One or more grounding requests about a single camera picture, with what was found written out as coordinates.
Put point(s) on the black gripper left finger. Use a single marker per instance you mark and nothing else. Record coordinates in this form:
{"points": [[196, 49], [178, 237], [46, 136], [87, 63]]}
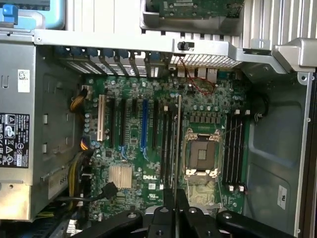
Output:
{"points": [[168, 218]]}

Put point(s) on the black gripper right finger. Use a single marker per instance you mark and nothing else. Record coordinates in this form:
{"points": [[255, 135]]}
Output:
{"points": [[188, 223]]}

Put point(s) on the black RAM slot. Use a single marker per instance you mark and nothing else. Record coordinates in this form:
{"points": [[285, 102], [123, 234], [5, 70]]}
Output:
{"points": [[164, 148], [170, 148], [160, 153], [229, 148], [239, 148], [234, 148]]}

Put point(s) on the silver finned chipset heatsink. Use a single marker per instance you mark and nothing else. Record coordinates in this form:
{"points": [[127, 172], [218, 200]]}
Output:
{"points": [[120, 177]]}

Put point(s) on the green Dell motherboard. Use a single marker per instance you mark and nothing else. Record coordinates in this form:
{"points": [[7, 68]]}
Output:
{"points": [[138, 158]]}

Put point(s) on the CPU socket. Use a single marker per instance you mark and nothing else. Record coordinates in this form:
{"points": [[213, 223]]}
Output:
{"points": [[201, 153]]}

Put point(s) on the long black expansion slot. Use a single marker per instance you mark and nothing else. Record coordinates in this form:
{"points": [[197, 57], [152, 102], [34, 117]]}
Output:
{"points": [[123, 124], [155, 124], [112, 124]]}

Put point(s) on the blue expansion slot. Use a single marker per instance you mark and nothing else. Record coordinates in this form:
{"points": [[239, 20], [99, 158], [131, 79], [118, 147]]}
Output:
{"points": [[144, 124]]}

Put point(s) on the thin metal locking lever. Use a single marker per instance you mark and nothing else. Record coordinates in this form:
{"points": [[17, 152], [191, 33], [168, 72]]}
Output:
{"points": [[232, 130]]}

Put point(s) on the open grey PC case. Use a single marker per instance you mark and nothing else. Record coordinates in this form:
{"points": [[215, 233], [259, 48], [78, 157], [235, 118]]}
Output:
{"points": [[272, 148]]}

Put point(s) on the short black expansion slot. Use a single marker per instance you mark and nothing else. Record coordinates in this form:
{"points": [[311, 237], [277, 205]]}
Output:
{"points": [[135, 109]]}

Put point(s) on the white expansion slot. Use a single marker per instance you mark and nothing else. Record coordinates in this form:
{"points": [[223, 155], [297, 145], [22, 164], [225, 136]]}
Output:
{"points": [[101, 119]]}

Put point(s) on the silver rear port block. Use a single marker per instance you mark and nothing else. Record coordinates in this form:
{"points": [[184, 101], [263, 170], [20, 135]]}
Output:
{"points": [[181, 72], [200, 73], [212, 74]]}

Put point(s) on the blue card retention clip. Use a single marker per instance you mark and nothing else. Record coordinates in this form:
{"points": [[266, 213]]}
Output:
{"points": [[92, 53], [123, 54], [75, 52], [154, 55], [108, 53]]}

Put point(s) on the green circuit card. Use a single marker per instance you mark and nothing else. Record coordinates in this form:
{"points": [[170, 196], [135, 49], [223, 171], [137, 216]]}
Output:
{"points": [[148, 22]]}

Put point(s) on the grey power supply unit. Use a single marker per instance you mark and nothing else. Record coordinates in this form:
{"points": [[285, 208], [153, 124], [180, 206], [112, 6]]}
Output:
{"points": [[15, 94]]}

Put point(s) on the green graphics card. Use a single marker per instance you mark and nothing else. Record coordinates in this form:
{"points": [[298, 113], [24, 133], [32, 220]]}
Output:
{"points": [[198, 10]]}

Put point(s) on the grey parts tray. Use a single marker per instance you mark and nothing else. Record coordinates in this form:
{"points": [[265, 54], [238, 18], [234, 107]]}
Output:
{"points": [[37, 19]]}

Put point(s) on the blue plastic block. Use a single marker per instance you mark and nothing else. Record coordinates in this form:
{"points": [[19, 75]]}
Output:
{"points": [[10, 13]]}

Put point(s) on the metal socket cover frame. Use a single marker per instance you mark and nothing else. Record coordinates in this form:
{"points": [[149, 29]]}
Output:
{"points": [[187, 188]]}

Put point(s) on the small black intrusion switch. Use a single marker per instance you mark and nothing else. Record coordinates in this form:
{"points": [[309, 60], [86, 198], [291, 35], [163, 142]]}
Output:
{"points": [[184, 45]]}

